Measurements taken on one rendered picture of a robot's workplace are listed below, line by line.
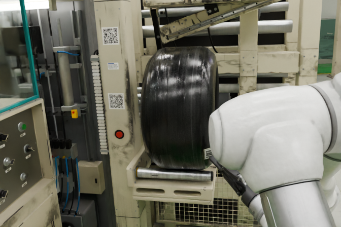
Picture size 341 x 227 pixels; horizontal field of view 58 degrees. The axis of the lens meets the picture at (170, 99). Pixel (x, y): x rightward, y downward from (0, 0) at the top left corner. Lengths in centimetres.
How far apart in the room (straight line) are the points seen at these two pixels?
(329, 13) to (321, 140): 1083
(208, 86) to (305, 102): 67
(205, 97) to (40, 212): 84
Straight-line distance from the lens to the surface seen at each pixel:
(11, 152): 135
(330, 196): 111
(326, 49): 1133
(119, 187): 159
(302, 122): 55
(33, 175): 148
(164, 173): 140
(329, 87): 61
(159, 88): 119
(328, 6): 1135
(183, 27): 170
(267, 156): 52
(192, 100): 115
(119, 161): 153
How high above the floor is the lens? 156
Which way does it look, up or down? 14 degrees down
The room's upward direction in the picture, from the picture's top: 3 degrees counter-clockwise
